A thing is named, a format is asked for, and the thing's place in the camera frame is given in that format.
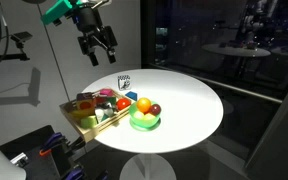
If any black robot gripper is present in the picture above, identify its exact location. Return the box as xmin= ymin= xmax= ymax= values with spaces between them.
xmin=77 ymin=6 xmax=119 ymax=67

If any dark red block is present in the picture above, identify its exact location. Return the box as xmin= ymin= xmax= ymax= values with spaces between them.
xmin=95 ymin=95 xmax=109 ymax=104

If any purple block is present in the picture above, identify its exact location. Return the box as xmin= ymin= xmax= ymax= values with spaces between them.
xmin=75 ymin=92 xmax=94 ymax=101

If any blue block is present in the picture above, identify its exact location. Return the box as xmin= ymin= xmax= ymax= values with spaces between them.
xmin=124 ymin=91 xmax=139 ymax=102

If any yellow block with red circle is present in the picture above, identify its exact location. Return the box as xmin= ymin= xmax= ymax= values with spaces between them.
xmin=76 ymin=98 xmax=97 ymax=111

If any light green block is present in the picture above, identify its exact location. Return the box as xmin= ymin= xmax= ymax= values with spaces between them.
xmin=80 ymin=114 xmax=99 ymax=129

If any wooden tray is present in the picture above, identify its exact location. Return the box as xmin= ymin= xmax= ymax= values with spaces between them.
xmin=59 ymin=87 xmax=134 ymax=143

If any red toy tomato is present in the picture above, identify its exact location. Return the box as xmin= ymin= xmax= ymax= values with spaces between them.
xmin=116 ymin=97 xmax=132 ymax=111

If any yellow toy banana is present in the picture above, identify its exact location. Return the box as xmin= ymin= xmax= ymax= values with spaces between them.
xmin=70 ymin=107 xmax=97 ymax=118

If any orange toy fruit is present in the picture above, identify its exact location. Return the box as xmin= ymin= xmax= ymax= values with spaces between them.
xmin=136 ymin=97 xmax=152 ymax=114

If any yellow toy lemon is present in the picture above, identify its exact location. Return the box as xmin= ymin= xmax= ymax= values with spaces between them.
xmin=132 ymin=110 xmax=145 ymax=121
xmin=143 ymin=113 xmax=157 ymax=122

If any dark red toy plum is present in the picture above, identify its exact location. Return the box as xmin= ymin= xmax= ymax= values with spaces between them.
xmin=149 ymin=103 xmax=163 ymax=117

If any green plastic bowl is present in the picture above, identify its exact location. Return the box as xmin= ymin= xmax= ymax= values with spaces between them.
xmin=128 ymin=100 xmax=162 ymax=130

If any purple clamp with orange tip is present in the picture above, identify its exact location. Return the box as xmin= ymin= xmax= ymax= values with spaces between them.
xmin=38 ymin=132 xmax=66 ymax=157

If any black base platform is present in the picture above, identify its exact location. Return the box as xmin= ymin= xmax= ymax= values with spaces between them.
xmin=0 ymin=124 xmax=87 ymax=180

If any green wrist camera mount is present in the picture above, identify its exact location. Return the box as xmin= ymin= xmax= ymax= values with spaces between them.
xmin=40 ymin=0 xmax=83 ymax=26

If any black side camera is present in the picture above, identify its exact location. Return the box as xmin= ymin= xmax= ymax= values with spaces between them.
xmin=10 ymin=31 xmax=34 ymax=51

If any black camera stand rod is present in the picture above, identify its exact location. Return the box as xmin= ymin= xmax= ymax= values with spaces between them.
xmin=0 ymin=52 xmax=31 ymax=63

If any white table pedestal base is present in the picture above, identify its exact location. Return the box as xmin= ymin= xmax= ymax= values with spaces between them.
xmin=119 ymin=152 xmax=178 ymax=180

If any grey window sill rail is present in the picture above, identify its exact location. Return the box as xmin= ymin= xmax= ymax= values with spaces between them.
xmin=149 ymin=63 xmax=284 ymax=105

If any silver metal bracket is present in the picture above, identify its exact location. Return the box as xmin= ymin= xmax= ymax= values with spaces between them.
xmin=10 ymin=152 xmax=29 ymax=168

